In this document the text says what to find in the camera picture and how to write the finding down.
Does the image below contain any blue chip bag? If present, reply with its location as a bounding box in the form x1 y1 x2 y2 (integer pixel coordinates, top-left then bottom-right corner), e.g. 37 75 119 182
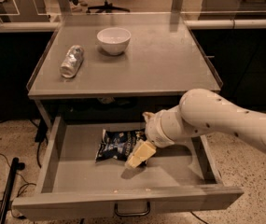
95 129 147 161

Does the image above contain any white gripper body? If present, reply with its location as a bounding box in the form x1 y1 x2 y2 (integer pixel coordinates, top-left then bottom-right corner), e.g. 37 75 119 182
145 106 185 148

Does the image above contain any black metal drawer handle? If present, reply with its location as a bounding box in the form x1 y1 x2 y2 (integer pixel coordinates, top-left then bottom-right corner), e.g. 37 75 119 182
114 201 150 217

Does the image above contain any crushed clear plastic bottle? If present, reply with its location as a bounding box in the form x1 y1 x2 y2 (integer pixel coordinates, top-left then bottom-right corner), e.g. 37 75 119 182
60 45 84 78

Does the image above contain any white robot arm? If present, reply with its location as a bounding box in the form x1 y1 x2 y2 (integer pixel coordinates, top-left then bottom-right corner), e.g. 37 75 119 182
125 89 266 168

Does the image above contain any grey open drawer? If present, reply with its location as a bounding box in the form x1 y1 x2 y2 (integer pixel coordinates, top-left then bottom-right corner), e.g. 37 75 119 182
12 118 243 221

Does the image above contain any white horizontal rail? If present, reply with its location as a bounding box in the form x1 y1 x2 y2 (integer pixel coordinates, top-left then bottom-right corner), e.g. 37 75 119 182
185 20 266 30

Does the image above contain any white ceramic bowl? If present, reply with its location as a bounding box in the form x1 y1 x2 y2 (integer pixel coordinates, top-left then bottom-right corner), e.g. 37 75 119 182
97 27 132 55

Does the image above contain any grey background desk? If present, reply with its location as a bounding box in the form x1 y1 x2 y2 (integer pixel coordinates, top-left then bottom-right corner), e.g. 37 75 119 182
199 0 266 20

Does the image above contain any black pole on floor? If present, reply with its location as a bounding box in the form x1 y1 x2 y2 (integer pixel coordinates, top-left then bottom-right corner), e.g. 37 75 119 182
0 158 25 224

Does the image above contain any black floor cable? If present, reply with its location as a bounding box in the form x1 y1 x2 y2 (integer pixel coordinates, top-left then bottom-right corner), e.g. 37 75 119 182
0 119 49 219

